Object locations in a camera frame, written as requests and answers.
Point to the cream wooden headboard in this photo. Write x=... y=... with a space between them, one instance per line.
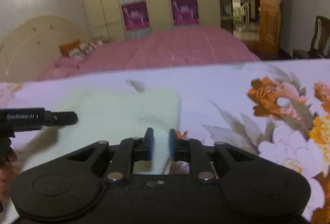
x=33 y=46

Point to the pink poster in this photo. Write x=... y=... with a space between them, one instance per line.
x=185 y=12
x=135 y=16

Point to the brown wooden door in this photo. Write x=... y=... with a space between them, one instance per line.
x=270 y=27

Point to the pink bed cover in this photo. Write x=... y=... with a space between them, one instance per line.
x=182 y=47

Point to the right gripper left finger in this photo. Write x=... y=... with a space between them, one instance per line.
x=128 y=152

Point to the lower right pink poster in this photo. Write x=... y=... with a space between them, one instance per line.
x=185 y=12

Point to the floral lilac bed sheet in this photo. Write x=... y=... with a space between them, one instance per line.
x=276 y=110

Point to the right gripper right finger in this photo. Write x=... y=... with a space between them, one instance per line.
x=194 y=153

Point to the dark wooden chair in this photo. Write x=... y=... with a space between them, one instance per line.
x=319 y=47

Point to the lower left pink poster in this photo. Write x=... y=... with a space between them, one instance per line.
x=135 y=16

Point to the white small cloth garment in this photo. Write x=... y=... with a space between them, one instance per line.
x=111 y=115

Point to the person's left hand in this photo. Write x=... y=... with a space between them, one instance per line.
x=7 y=175

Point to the orange white pillow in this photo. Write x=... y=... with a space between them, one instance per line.
x=78 y=49

